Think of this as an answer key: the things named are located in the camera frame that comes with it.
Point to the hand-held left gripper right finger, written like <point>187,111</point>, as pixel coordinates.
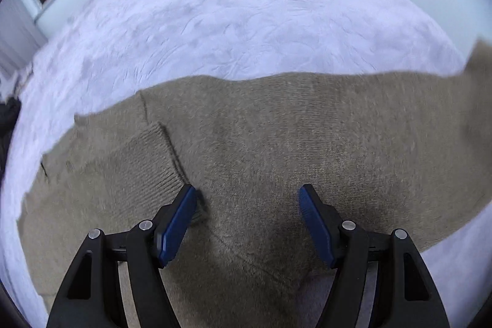
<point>317,225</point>

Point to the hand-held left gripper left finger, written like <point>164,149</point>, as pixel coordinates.
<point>175,228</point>

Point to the beige knit sweater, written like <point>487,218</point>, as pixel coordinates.
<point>269,143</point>

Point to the black jacket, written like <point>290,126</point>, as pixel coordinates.
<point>7,128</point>

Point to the lavender embossed blanket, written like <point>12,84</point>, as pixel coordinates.
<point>230,24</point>

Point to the white ribbed radiator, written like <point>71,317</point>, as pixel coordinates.
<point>19,32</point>

